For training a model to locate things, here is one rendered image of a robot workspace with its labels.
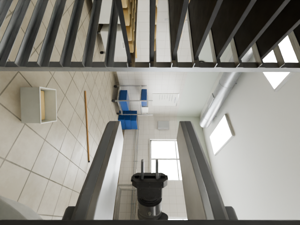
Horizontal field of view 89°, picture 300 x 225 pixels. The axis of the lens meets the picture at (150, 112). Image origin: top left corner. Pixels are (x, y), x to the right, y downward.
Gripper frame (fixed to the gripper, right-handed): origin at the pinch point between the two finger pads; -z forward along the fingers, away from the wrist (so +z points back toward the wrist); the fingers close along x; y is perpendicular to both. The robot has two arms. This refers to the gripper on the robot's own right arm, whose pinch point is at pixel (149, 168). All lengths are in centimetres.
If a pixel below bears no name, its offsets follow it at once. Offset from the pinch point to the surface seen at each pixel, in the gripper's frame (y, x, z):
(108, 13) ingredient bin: -230, -69, -145
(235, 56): -19, 36, -40
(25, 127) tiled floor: -76, -104, 7
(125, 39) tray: -7.2, -8.2, -43.1
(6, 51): -22, -62, -42
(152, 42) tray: -9.3, 0.7, -42.9
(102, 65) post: -18.4, -19.9, -35.9
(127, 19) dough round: -3.2, -7.1, -47.8
